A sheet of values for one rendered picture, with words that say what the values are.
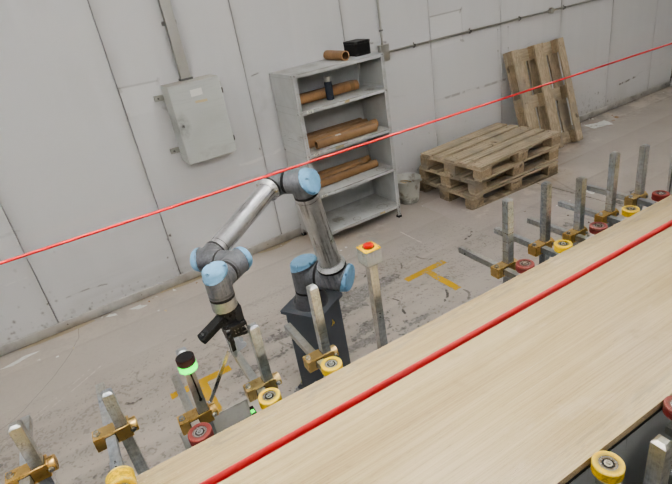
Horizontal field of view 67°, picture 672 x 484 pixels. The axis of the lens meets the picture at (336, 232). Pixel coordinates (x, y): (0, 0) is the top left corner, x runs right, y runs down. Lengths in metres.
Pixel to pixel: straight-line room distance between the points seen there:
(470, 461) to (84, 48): 3.58
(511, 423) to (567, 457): 0.17
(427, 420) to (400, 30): 4.15
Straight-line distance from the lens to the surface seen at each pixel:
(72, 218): 4.32
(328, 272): 2.52
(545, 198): 2.56
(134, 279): 4.56
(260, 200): 2.17
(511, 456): 1.60
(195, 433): 1.83
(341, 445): 1.64
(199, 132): 4.11
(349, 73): 4.90
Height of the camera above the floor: 2.13
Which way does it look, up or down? 26 degrees down
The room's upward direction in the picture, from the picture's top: 10 degrees counter-clockwise
